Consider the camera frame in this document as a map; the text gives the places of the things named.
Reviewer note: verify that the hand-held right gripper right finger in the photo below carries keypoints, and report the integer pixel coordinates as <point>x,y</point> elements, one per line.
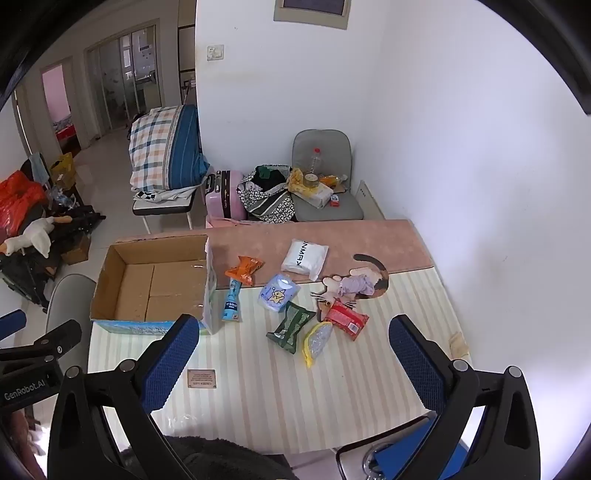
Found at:
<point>415,364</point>

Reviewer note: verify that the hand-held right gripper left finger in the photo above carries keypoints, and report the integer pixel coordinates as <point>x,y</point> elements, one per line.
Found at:
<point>171,362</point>

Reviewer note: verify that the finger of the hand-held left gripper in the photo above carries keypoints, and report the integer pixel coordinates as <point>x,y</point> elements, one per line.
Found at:
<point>51,341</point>
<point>11,321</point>

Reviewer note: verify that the red snack packet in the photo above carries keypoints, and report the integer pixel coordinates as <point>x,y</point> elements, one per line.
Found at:
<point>346,318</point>

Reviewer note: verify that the long blue wipes packet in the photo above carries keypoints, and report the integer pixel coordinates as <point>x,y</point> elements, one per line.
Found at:
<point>231,304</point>

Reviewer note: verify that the purple sock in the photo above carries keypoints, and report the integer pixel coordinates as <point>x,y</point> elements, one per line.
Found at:
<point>355,285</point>

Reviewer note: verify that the yellow mesh pouch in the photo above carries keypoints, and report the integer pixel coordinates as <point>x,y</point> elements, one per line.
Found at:
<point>316,344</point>

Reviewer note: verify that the orange snack packet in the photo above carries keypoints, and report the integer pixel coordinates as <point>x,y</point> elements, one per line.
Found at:
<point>244,270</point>

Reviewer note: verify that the green snack packet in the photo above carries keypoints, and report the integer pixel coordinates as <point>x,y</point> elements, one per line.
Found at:
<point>291,327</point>

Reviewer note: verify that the light blue tissue pack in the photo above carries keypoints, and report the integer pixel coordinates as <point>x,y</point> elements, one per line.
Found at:
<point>277,295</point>

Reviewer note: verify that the white tissue pack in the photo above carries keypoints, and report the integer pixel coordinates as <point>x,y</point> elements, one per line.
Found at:
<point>304,258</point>

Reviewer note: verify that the black folded stroller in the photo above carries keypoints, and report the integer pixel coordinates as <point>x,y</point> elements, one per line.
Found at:
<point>27,277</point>

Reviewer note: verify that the beige rag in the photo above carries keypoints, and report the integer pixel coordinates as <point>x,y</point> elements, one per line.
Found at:
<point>459,344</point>

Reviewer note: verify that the grey round chair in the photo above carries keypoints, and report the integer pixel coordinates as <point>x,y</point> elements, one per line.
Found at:
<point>69,295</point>

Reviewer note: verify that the white goose plush toy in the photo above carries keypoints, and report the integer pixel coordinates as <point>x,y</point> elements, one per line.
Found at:
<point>39,233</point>

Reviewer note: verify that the small brown cardboard box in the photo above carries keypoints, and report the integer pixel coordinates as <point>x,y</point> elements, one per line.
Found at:
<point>76,251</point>

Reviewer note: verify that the dark fleece clothing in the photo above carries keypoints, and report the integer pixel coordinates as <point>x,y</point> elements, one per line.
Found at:
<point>217,461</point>

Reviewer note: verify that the striped cat print table mat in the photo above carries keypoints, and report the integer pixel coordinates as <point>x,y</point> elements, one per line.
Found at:
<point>277,392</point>

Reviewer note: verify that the red plastic bag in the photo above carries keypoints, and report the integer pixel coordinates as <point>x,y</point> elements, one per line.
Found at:
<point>18,203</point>

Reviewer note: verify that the pink cloth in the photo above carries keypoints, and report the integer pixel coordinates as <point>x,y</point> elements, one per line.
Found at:
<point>226,223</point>

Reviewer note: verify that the light blue cloth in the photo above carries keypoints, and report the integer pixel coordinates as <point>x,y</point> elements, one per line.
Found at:
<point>39,168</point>

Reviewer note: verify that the yellow paper bag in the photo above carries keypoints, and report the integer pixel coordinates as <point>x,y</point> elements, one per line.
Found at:
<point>62,170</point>

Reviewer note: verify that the white leaning panel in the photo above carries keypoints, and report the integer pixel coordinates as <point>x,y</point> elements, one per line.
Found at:
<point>369,201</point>

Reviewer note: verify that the pink suitcase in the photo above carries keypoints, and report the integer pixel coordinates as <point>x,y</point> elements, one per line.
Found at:
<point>228,194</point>

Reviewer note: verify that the patterned tote bag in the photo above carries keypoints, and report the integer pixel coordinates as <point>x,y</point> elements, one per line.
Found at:
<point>268,203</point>

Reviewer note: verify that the white tissue box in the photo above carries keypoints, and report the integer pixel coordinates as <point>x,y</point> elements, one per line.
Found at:
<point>316,194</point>

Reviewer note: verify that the brown tape roll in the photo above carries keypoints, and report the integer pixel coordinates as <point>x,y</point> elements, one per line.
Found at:
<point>310,181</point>

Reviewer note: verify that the plaid folded quilt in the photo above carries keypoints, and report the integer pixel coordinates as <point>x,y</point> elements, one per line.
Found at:
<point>157,147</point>

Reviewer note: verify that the yellow plastic bag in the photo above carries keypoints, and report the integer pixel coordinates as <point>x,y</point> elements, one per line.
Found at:
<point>295,180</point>

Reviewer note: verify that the clear plastic bottle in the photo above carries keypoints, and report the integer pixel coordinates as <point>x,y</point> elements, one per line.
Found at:
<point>316,161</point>

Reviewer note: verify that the grey cushioned chair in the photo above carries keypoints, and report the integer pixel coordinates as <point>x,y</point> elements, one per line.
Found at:
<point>328,147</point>

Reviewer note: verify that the glass sliding door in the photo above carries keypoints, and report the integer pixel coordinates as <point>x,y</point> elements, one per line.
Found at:
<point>124,78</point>

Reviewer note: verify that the wall light switch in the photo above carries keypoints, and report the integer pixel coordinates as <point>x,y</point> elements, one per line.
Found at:
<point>215,52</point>

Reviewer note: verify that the wall panel box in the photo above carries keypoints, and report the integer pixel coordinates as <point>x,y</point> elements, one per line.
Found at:
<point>311,14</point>

